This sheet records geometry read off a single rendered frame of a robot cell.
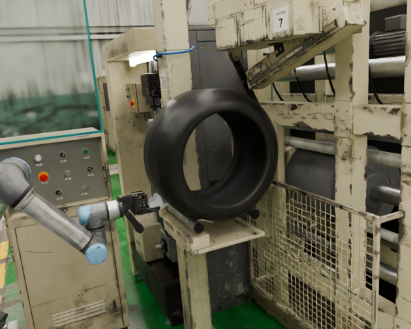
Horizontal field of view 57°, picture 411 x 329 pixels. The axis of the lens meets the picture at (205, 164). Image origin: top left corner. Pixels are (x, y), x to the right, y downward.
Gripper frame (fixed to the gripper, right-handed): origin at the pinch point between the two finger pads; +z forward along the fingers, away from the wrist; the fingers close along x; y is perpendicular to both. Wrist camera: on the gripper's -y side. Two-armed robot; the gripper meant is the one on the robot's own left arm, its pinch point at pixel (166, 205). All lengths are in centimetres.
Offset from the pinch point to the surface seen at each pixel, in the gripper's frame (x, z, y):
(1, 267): 216, -88, -103
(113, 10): 920, 193, 245
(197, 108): -11.4, 12.4, 40.4
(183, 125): -11.6, 5.9, 34.5
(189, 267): 28, 19, -47
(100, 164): 66, -15, 8
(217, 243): -7.9, 19.7, -19.3
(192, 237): -8.0, 8.2, -13.6
